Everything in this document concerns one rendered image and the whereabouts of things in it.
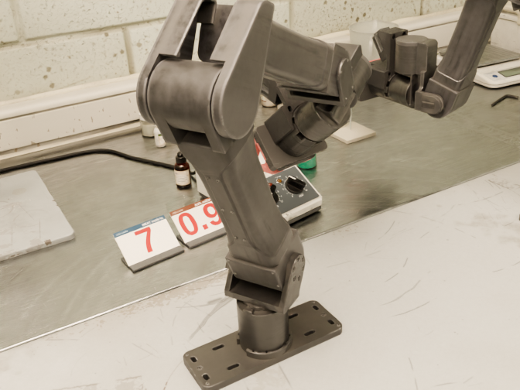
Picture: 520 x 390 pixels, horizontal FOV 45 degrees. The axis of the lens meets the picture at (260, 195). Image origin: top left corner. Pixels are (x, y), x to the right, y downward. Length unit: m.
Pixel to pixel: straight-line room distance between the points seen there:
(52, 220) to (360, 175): 0.57
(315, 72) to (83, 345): 0.46
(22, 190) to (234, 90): 0.80
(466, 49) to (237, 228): 0.60
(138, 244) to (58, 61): 0.59
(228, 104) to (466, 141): 0.91
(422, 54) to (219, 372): 0.68
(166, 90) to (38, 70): 0.93
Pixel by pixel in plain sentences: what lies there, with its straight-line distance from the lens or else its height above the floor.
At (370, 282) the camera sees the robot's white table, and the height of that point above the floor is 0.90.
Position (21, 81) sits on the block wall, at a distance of 1.47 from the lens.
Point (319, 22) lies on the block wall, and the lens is 1.75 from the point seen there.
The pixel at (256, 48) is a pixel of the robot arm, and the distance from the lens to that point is 0.56.
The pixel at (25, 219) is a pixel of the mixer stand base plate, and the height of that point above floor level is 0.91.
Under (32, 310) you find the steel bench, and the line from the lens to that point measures 0.96.
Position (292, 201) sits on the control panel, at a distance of 1.05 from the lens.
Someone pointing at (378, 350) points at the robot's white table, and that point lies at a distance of 0.82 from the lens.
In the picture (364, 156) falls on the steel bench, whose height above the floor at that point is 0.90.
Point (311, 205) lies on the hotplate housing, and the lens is 1.07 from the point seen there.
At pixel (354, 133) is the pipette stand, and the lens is 1.38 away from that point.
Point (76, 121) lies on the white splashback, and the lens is 1.47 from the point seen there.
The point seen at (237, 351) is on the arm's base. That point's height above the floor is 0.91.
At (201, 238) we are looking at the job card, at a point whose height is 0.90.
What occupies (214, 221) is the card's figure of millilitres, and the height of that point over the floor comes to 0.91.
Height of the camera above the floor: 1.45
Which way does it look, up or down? 28 degrees down
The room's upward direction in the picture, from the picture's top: 3 degrees counter-clockwise
